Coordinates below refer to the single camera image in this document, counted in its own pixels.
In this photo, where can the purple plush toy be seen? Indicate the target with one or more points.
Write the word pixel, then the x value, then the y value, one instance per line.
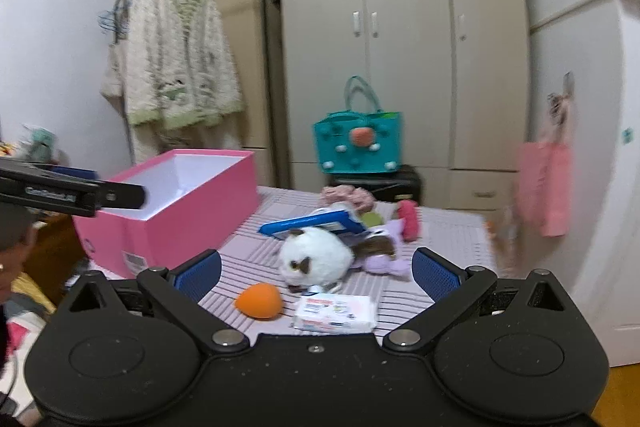
pixel 378 251

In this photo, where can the black suitcase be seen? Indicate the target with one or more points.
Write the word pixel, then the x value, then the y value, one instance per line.
pixel 405 183

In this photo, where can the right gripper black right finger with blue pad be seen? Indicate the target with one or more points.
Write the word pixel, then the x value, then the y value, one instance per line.
pixel 456 293

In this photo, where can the blue framed tablet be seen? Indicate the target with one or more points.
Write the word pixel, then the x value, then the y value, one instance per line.
pixel 335 221

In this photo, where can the striped bed sheet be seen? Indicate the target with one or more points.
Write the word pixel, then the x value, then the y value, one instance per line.
pixel 248 257

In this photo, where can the beige wardrobe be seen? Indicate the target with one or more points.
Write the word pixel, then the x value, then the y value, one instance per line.
pixel 456 70

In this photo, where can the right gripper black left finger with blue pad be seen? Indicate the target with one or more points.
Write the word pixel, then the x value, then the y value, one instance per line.
pixel 176 293

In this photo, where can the orange soft ball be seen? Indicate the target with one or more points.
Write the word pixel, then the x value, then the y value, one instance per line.
pixel 261 301

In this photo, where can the black clothes rack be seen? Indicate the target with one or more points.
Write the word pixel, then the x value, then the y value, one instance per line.
pixel 254 31

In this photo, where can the pink paper bag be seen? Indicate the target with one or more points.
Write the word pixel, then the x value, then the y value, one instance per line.
pixel 545 187

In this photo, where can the cream fuzzy cardigan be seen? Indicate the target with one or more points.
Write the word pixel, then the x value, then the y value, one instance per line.
pixel 175 76

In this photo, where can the green soft egg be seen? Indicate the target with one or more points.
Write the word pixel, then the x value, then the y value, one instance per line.
pixel 371 219

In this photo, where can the pink storage box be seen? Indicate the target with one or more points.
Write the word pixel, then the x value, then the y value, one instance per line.
pixel 195 199

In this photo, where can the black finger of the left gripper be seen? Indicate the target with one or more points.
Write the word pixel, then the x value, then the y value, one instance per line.
pixel 120 195

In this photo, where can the white brown plush cat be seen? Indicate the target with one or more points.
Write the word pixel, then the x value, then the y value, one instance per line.
pixel 313 259

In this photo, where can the white wet wipes pack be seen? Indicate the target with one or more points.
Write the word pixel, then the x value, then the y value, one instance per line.
pixel 335 314

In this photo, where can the pink floral cloth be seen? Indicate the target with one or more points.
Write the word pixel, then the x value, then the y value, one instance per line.
pixel 359 198

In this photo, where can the teal felt tote bag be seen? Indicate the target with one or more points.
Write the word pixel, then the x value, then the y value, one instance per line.
pixel 350 142

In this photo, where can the pink fluffy plush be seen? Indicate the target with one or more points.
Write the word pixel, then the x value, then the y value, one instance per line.
pixel 407 211

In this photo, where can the white refrigerator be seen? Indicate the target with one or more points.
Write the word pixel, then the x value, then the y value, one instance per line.
pixel 593 45

